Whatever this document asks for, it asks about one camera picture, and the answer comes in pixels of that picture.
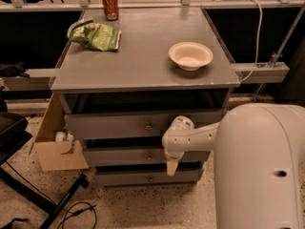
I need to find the grey bottom drawer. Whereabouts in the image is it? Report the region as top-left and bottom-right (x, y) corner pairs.
(95, 169), (203, 187)

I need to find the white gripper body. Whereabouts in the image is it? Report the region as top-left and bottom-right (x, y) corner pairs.
(164, 149), (184, 161)

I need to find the orange soda can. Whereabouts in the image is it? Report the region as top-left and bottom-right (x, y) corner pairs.
(102, 0), (119, 21)

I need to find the black stand frame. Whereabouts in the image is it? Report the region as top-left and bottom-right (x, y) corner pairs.
(0, 112), (90, 229)

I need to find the cardboard box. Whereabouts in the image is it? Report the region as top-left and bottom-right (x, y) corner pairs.
(33, 94), (89, 172)

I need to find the black floor cable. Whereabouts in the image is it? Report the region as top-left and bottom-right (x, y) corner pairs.
(56, 201), (98, 229)

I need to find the grey drawer cabinet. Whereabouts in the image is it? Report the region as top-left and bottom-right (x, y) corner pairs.
(51, 8), (239, 173)

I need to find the metal rail beam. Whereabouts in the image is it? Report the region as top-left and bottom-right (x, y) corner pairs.
(231, 62), (290, 84)

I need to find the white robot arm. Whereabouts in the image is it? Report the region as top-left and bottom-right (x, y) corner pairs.
(162, 103), (305, 229)

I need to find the white bottle in box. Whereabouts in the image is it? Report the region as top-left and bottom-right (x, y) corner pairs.
(55, 132), (66, 141)

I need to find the green chip bag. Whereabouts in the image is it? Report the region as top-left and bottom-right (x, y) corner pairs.
(67, 19), (121, 52)

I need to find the white paper bowl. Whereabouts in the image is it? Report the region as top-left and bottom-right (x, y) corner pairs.
(168, 42), (214, 71)

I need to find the white hanging cable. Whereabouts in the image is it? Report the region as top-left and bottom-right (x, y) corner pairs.
(238, 0), (264, 83)

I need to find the grey drawer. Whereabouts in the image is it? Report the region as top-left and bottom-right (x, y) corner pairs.
(82, 143), (214, 168)
(65, 109), (224, 140)
(95, 169), (203, 187)

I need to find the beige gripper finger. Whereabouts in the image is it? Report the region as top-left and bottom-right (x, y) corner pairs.
(167, 160), (178, 177)

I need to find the grey top drawer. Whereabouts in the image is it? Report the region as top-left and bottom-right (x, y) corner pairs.
(65, 109), (224, 140)

